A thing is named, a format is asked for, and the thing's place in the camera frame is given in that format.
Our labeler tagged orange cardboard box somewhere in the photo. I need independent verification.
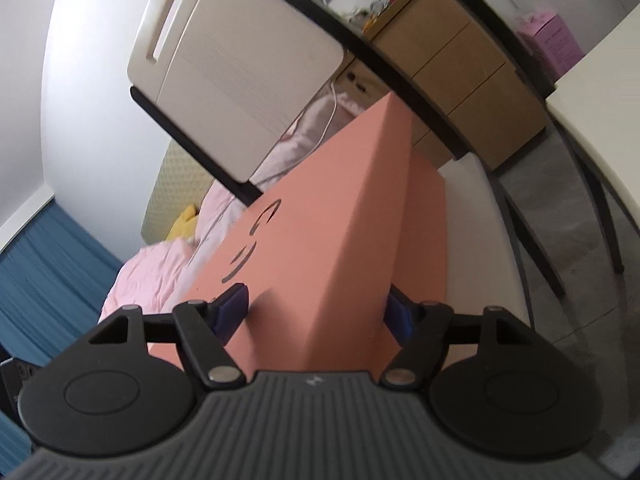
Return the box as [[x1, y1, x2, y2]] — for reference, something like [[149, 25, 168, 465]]
[[406, 152, 447, 311]]

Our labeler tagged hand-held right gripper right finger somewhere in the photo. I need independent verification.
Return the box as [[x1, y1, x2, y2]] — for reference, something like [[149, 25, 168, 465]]
[[382, 283, 540, 389]]

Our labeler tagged pink duvet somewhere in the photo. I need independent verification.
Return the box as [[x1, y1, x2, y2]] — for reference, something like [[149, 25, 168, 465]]
[[99, 180, 251, 323]]

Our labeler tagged beige chair with black frame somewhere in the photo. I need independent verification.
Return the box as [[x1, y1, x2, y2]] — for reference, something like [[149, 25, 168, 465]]
[[127, 0, 567, 324], [432, 0, 640, 277]]

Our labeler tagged pink carton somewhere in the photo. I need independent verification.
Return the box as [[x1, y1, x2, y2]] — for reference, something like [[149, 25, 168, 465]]
[[516, 9, 584, 82]]

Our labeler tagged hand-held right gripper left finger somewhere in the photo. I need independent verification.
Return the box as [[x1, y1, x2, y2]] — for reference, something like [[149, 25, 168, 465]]
[[89, 283, 249, 389]]

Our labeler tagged orange box lid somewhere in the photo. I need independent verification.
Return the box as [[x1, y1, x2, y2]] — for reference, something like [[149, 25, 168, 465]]
[[149, 92, 417, 377]]

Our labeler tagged yellow plush toy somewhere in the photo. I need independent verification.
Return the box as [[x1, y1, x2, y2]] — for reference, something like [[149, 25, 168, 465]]
[[166, 204, 201, 242]]

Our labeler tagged beige quilted bed headboard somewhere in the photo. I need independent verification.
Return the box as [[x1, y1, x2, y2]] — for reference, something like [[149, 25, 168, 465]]
[[141, 139, 213, 247]]

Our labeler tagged wooden dresser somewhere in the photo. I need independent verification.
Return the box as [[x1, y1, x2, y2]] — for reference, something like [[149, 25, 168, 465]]
[[334, 0, 552, 172]]

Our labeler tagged white cable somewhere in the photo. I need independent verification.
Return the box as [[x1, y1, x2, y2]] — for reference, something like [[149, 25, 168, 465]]
[[277, 79, 342, 173]]

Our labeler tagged blue curtain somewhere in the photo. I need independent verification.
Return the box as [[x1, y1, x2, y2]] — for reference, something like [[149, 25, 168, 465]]
[[0, 199, 127, 461]]

